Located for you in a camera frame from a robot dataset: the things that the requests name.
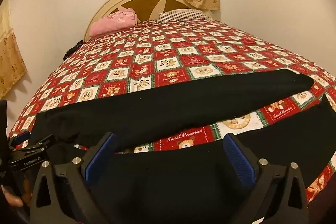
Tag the striped pillow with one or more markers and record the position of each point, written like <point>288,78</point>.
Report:
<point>183,15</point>

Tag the folded pink blanket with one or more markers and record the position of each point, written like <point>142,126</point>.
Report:
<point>113,23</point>

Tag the yellow floral side curtain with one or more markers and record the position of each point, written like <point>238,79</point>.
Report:
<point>10,56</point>

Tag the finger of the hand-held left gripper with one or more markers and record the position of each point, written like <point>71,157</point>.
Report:
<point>22,137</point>

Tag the small black cloth item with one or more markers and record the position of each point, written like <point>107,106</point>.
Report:
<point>72,49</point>

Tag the person's left hand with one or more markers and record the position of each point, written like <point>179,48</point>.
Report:
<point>11,198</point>

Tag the black pants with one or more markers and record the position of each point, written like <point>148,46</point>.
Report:
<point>168,108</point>

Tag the red checkered bear bedspread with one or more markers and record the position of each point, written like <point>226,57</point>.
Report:
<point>170,61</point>

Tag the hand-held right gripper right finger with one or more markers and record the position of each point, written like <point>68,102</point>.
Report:
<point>239,158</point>

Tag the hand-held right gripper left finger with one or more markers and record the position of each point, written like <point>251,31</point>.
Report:
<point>101,156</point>

